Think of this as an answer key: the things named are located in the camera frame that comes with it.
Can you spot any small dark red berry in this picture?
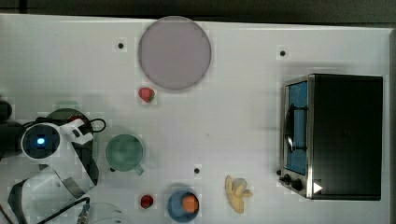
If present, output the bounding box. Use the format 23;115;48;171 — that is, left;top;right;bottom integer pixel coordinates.
140;194;154;209

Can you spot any peeled toy banana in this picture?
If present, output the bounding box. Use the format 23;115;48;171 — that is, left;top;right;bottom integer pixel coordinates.
225;175;253;214

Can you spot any green plastic mug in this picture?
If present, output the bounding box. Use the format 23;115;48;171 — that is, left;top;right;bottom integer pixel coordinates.
106;134;145;175

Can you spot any green plastic strainer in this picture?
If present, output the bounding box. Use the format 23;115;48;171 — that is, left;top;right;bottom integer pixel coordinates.
47;101;92;132

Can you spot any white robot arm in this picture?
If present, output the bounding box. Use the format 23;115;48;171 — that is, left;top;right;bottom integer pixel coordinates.
1;101;99;224

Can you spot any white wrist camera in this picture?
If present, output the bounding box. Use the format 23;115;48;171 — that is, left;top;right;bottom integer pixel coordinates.
60;119;93;145

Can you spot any pink toy strawberry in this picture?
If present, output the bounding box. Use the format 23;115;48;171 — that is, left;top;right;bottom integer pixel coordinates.
138;87;155;103

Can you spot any blue bowl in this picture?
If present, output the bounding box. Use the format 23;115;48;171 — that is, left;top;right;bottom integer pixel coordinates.
167;188;199;223

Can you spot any orange ball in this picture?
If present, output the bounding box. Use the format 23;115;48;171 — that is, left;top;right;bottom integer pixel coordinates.
182;195;199;213

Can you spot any black camera cable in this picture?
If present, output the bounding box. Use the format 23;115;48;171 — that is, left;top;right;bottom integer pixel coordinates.
88;118;107;133

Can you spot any grey round plate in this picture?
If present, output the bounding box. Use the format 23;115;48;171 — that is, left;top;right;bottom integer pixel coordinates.
138;16;212;91

